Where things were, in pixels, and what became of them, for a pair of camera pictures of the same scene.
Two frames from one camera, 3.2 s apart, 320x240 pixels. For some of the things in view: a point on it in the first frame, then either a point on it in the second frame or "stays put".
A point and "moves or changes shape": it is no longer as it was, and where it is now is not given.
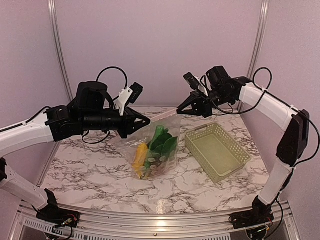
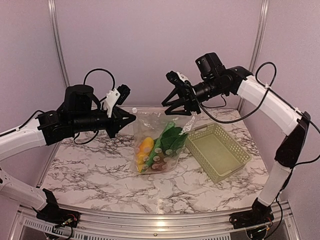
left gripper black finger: [133, 120] to [121, 118]
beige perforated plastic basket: [216, 153] stays put
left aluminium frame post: [60, 49] stays put
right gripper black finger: [193, 95] to [176, 91]
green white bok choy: [161, 150] moves or changes shape
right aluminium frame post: [263, 14] stays put
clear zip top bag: [153, 151] moves or changes shape
